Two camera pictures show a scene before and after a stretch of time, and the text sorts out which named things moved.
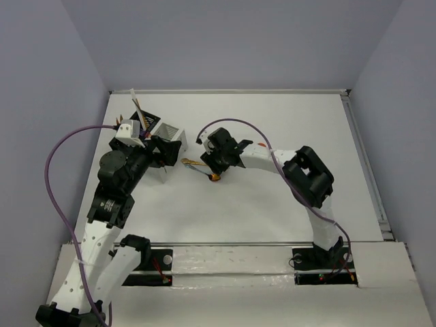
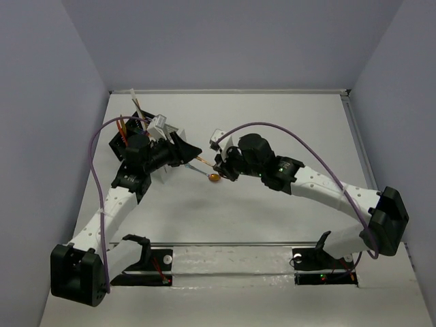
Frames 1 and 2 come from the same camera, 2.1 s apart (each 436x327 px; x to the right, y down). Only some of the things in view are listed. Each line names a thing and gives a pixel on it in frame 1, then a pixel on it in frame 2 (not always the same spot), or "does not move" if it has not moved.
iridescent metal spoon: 212,177 does not move
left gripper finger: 169,152 → 183,152
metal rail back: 230,91 does not move
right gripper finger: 214,164 → 229,172
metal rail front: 133,244 does not move
